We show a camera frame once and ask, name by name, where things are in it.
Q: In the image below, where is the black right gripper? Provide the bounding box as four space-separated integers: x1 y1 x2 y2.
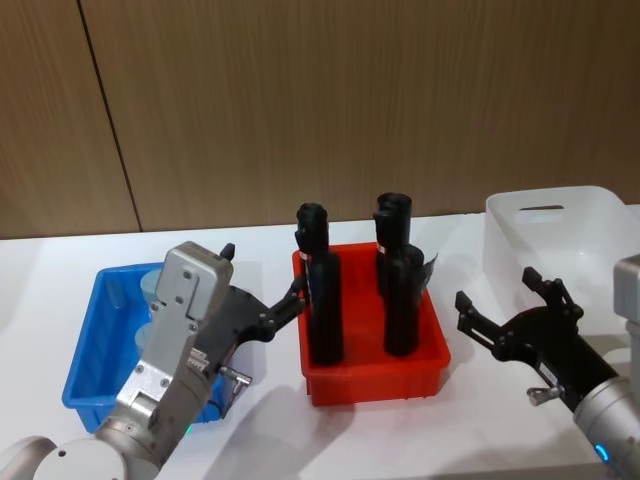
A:
454 266 622 412

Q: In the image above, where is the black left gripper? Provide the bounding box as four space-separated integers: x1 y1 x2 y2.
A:
192 242 308 425

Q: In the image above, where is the black plastic bottle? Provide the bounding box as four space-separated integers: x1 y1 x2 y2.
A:
295 201 345 366
372 208 427 358
375 191 414 297

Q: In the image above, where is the white translucent plastic bin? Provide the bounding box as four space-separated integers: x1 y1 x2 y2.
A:
481 185 640 324

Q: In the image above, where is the black glossy label flap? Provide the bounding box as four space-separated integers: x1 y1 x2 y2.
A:
421 252 441 292

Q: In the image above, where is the grey cylinder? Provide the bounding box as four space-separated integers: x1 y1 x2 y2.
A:
139 269 167 307

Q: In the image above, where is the red plastic bin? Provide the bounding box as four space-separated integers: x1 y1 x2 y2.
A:
290 241 453 409

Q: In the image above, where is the blue plastic bin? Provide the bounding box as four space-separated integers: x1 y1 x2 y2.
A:
60 261 242 435

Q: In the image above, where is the thin cable with silver plug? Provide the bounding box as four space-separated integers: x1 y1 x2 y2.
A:
212 365 255 419
526 383 565 407

